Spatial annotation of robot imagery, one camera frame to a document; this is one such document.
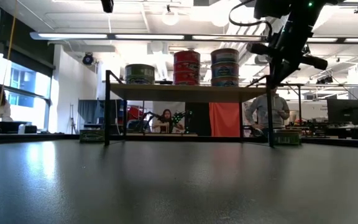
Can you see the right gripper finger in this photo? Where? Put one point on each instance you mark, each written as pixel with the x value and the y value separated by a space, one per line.
pixel 287 71
pixel 274 76

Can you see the blue label can gold lid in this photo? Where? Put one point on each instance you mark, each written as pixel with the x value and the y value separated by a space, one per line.
pixel 224 56

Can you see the red label seafood can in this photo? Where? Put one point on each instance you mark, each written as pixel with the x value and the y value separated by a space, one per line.
pixel 186 83
pixel 186 76
pixel 186 56
pixel 186 67

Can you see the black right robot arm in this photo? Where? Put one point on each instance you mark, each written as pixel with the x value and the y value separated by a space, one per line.
pixel 300 15

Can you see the black background robot arm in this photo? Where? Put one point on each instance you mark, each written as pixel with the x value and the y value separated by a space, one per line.
pixel 180 119
pixel 148 119

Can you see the wooden shelf black legs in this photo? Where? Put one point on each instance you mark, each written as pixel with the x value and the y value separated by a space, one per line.
pixel 185 93

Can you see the black ceiling spotlight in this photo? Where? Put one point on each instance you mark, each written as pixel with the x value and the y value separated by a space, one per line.
pixel 324 80

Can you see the overhead LED light bar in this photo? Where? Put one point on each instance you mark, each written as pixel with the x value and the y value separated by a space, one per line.
pixel 151 36

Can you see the black round ceiling speaker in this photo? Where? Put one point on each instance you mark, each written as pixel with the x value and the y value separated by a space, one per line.
pixel 88 59

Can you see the green label can gold lid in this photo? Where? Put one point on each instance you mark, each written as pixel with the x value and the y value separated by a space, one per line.
pixel 287 137
pixel 92 136

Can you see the white globe ceiling lamp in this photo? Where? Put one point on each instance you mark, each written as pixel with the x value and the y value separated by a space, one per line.
pixel 170 17

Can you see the orange fabric panel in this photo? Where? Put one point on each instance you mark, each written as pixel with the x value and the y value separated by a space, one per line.
pixel 225 119

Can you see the black background monitor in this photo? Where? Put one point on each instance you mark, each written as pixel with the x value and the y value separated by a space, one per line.
pixel 344 111

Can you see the cluttered background workbench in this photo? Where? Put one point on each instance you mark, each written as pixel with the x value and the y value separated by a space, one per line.
pixel 337 130

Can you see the black panel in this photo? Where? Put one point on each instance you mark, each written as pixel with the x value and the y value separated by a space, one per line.
pixel 199 119

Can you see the dark blue curtain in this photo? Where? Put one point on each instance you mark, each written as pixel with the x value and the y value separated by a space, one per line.
pixel 89 110

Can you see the red fabric item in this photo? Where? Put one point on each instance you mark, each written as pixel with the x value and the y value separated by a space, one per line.
pixel 135 113

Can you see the large window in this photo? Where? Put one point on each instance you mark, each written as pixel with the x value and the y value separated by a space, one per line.
pixel 23 81

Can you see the white fabric panel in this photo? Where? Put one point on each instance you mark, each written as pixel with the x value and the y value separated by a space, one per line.
pixel 158 106

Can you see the black table mat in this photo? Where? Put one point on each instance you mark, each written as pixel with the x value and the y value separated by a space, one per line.
pixel 179 186

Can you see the silver ventilation duct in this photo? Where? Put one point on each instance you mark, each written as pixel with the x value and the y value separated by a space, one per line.
pixel 259 60

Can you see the black background rig frame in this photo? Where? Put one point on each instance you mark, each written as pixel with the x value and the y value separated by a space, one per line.
pixel 299 96

